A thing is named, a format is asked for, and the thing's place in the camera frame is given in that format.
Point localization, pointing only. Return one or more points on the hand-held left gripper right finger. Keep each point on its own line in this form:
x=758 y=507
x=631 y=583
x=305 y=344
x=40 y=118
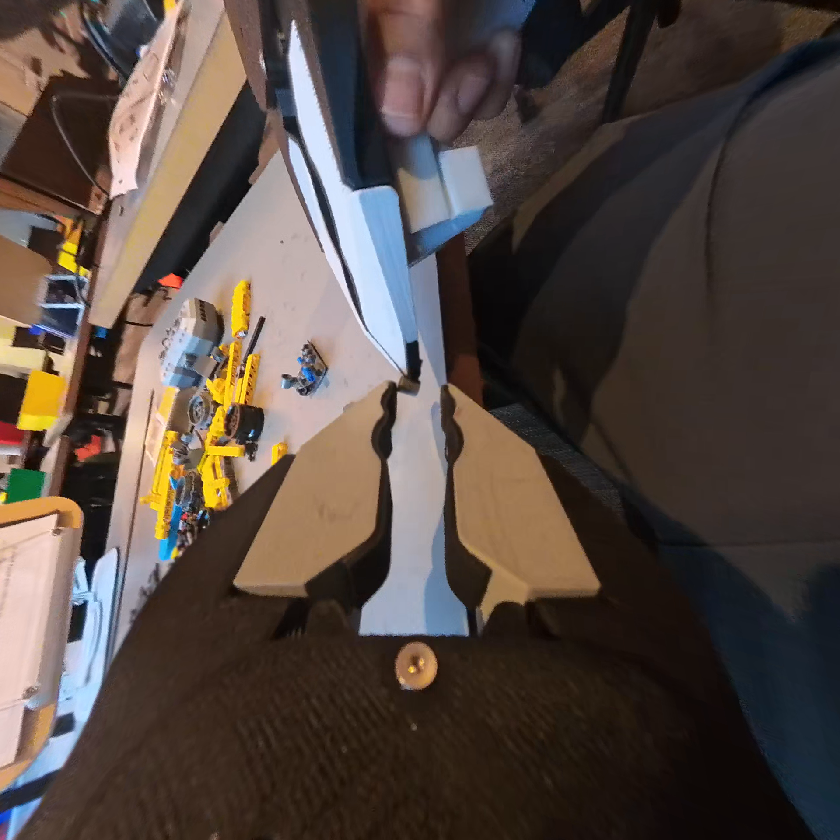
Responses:
x=512 y=512

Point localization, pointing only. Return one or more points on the black chair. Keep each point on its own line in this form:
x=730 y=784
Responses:
x=630 y=52

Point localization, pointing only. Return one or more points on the black toy axle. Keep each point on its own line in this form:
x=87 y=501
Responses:
x=256 y=336

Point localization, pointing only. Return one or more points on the short yellow toy beam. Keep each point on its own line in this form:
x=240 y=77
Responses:
x=279 y=453

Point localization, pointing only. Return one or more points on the printed paper sheet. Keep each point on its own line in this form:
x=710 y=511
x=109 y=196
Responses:
x=141 y=118

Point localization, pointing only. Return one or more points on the pile of yellow toy beams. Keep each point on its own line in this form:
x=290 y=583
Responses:
x=220 y=453

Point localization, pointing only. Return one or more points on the grey toy hub block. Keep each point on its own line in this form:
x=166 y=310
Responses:
x=190 y=348

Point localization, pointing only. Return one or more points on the tan cardboard box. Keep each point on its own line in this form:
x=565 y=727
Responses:
x=33 y=623

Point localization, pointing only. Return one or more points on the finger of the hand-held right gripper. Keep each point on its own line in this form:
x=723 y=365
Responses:
x=328 y=249
x=390 y=262

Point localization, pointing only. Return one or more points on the small grey toy connector piece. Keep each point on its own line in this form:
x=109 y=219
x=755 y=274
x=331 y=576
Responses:
x=410 y=385

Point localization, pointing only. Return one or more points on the grey workbench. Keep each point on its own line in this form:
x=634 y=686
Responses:
x=190 y=131

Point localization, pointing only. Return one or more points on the green box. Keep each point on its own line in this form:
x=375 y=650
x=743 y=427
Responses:
x=25 y=487

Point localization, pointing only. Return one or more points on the person's right hand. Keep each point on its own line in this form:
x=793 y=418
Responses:
x=446 y=65

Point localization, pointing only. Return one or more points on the grey toy plate with blue pins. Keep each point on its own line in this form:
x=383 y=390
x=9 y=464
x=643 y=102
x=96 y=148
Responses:
x=305 y=371

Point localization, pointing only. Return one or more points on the yellow storage bin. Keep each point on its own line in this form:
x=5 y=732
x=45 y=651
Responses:
x=43 y=400

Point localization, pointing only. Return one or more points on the grey toy wheel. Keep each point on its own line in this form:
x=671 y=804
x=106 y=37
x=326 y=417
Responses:
x=202 y=410

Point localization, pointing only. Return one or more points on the white monitor stand base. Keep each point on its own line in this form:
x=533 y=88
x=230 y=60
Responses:
x=98 y=623

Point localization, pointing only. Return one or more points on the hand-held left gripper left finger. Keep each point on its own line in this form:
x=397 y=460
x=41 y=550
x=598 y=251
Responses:
x=321 y=512

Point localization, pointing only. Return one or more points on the blue curved toy panel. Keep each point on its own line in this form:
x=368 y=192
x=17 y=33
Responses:
x=169 y=548

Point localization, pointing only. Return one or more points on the black spoked toy wheel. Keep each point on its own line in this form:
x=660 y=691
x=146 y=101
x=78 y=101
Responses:
x=244 y=423

